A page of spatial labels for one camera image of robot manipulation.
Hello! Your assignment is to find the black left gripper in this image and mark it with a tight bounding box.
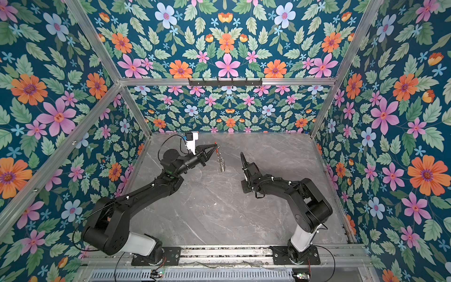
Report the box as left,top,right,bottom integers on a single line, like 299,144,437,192
174,142,216,177

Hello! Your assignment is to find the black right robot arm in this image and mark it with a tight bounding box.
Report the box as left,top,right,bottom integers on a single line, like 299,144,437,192
240,153,333,264

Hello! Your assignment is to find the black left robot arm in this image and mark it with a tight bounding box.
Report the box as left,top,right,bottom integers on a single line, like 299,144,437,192
82,143,218,257

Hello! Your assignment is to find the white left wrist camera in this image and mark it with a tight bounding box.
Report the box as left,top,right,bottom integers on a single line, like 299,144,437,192
184,132,198,155

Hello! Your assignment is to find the black hook rail on frame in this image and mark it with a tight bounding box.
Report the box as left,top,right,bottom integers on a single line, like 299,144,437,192
188,78,263,87

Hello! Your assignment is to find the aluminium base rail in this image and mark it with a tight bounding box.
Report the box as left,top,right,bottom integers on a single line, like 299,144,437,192
79,244,373,271

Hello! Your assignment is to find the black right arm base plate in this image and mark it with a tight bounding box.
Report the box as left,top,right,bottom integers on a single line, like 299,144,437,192
270,246,321,266

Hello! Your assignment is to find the white vented cable duct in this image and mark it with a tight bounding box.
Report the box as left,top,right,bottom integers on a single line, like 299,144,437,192
88,269,294,282

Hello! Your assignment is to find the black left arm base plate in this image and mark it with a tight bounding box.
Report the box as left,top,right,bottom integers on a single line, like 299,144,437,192
131,247,182,267

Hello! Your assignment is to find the aluminium frame horizontal rear bar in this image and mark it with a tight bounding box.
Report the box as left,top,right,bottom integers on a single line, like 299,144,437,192
120,78,337,87

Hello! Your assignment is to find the aluminium frame bar left side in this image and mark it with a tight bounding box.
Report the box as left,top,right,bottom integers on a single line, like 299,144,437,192
1,82,122,241

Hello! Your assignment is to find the aluminium frame post left rear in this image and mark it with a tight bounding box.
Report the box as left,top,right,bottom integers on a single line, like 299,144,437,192
65,1,152,138

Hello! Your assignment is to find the aluminium frame post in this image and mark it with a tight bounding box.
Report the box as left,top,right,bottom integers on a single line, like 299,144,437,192
310,0,384,139
65,1,152,138

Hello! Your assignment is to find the aluminium frame post right rear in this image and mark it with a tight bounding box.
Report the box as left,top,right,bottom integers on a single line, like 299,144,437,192
310,0,384,139

